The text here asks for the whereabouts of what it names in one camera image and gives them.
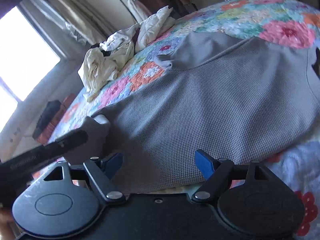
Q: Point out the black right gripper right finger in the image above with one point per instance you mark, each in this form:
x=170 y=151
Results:
x=248 y=200

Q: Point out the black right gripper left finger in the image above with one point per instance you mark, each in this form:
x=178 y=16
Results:
x=65 y=201

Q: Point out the grey waffle knit shirt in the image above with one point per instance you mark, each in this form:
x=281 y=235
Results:
x=238 y=99

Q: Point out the black cloth on bench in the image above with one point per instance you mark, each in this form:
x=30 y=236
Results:
x=52 y=107

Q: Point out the red-brown wooden bench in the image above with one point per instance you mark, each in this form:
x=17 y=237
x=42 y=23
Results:
x=43 y=136

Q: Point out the cream crumpled garment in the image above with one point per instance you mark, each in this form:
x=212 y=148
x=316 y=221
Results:
x=96 y=71

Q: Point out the white crumpled shirt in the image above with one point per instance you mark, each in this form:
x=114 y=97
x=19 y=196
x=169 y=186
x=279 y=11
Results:
x=121 y=38

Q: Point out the beige window curtain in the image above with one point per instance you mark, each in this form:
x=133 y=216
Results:
x=77 y=18

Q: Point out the floral patchwork quilt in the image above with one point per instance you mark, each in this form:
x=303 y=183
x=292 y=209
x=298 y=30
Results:
x=288 y=22

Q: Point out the white quilted jacket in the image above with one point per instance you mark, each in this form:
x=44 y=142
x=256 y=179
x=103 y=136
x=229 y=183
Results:
x=153 y=27

